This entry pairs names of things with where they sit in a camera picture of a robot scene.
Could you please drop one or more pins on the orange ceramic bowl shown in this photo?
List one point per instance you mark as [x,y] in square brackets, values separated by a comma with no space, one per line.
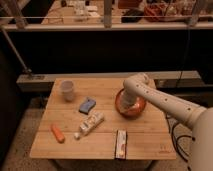
[133,111]

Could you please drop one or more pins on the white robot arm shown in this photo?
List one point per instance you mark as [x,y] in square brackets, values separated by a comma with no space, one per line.
[195,117]

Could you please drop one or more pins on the blue grey sponge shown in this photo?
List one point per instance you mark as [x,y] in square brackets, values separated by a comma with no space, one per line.
[87,105]

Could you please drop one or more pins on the white tube with label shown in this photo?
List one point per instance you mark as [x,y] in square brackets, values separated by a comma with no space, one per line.
[90,123]

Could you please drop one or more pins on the translucent plastic cup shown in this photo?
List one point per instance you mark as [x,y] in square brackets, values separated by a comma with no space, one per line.
[67,90]

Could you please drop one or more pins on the orange carrot toy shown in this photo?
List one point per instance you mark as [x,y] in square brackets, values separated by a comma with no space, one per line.
[58,134]

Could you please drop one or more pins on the black bag in background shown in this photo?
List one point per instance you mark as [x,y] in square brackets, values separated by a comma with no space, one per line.
[132,16]

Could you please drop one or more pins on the red basket in background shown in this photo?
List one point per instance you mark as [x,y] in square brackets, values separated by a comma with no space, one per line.
[160,13]

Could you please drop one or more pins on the metal railing frame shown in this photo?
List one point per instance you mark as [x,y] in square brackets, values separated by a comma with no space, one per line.
[185,43]

